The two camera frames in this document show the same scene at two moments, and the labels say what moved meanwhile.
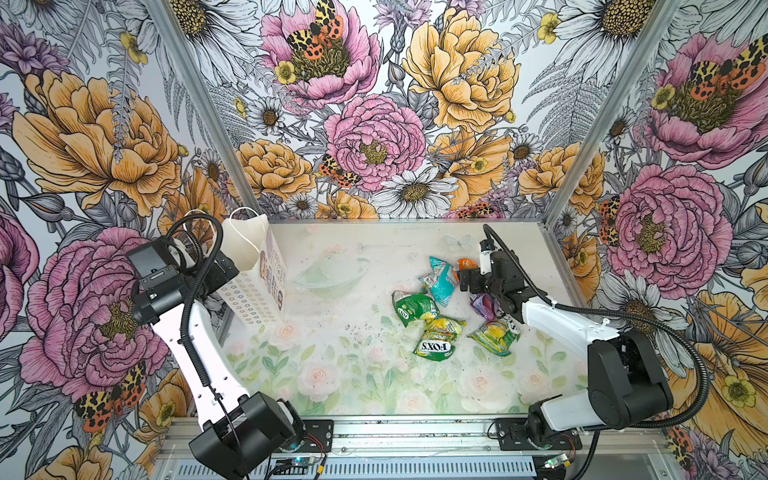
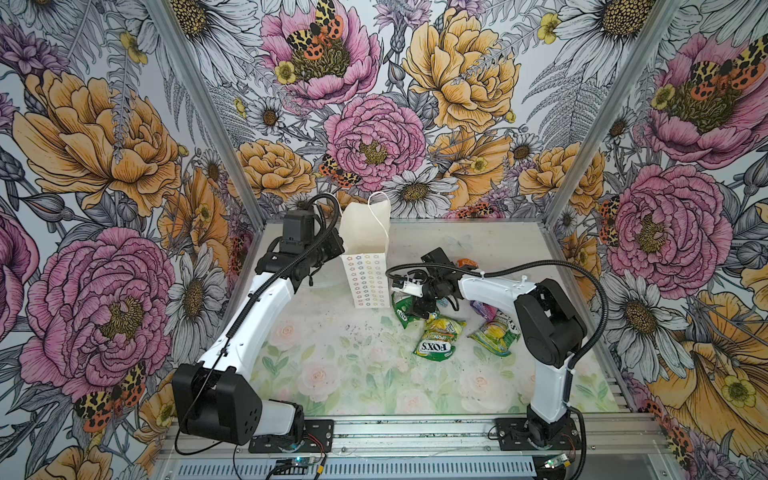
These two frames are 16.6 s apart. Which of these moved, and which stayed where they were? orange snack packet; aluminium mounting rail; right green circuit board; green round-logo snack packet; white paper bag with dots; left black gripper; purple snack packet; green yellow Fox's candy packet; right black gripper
Moved: right black gripper; left black gripper; white paper bag with dots
Stayed: orange snack packet; right green circuit board; green yellow Fox's candy packet; purple snack packet; aluminium mounting rail; green round-logo snack packet
